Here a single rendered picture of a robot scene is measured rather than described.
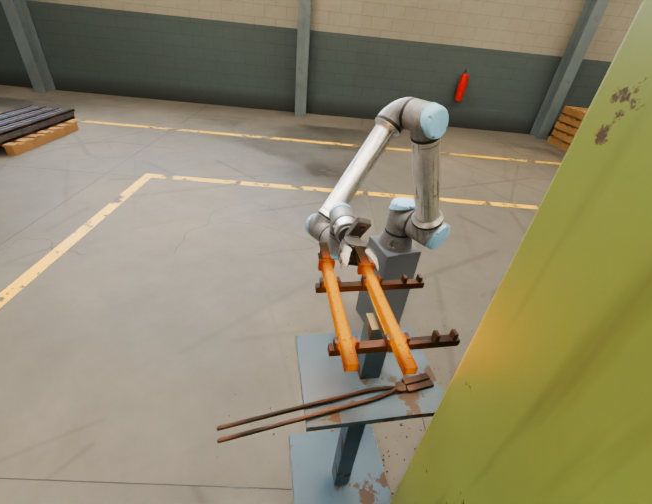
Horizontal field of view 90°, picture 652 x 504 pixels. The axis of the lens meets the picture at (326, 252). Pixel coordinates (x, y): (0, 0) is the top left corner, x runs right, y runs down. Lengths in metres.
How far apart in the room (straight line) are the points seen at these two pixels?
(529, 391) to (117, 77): 8.64
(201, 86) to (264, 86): 1.31
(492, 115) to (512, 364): 8.14
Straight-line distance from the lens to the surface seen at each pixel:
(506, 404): 0.53
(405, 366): 0.74
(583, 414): 0.43
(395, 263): 1.87
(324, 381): 1.01
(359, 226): 1.03
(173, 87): 8.28
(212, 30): 7.88
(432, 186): 1.50
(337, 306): 0.82
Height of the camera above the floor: 1.59
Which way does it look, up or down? 34 degrees down
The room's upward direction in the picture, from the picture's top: 6 degrees clockwise
